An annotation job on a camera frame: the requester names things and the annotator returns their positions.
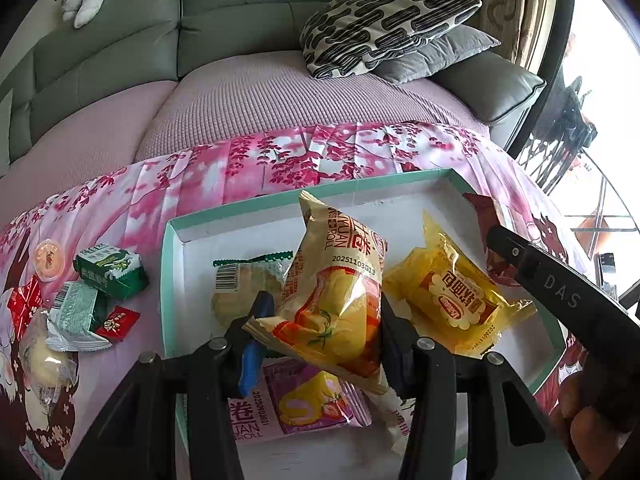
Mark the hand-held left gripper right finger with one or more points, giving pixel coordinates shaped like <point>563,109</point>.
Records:
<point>400,360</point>

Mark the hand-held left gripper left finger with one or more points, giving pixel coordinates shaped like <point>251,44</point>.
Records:
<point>250,365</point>

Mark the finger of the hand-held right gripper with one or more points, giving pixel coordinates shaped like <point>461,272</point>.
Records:
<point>510,247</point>

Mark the dark red snack packet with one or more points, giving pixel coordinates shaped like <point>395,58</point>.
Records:
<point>482,210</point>

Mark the pink roll cake packet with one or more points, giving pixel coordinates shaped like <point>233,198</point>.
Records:
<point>300,400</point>

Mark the white red-print snack packet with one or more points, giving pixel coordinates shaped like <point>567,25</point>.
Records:
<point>400,425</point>

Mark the green-edged clear bun packet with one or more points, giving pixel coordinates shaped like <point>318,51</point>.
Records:
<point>235,290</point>

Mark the yellow bread packet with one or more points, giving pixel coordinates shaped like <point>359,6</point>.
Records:
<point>450,300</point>

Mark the yellow roll cake packet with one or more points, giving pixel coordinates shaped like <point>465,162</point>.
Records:
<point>330,300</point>

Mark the teal cardboard tray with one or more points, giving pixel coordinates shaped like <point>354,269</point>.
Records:
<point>250,230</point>

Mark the orange jelly cup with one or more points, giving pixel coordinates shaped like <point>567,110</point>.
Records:
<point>48,260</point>

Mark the person's right hand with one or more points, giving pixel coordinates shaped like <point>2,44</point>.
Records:
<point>600,420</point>

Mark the black iron railing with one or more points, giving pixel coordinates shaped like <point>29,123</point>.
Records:
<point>545,170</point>

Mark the small red candy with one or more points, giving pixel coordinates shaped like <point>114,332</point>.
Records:
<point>117,324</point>

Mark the dark balcony object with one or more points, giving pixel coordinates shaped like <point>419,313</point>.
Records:
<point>575,110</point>

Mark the green carton snack box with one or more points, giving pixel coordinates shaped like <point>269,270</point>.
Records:
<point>112,270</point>

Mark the silver green snack packet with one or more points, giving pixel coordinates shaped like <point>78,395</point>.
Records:
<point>75,315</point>

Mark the pink printed blanket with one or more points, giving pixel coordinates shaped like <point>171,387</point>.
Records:
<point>200,185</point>

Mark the grey pillow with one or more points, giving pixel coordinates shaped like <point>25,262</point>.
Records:
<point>440,55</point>

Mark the red white-patterned snack packet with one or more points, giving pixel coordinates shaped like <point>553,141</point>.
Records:
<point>22,305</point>

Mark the beige patterned curtain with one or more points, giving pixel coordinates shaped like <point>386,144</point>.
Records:
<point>510,10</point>

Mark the black white patterned pillow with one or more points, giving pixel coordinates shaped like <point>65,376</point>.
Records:
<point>380,25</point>

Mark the pink sofa cover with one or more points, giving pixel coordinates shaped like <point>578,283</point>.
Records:
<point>250,100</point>

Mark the grey sofa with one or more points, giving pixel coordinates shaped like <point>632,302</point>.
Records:
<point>240,25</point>

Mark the black window frame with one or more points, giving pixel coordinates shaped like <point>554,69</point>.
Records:
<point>555,60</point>

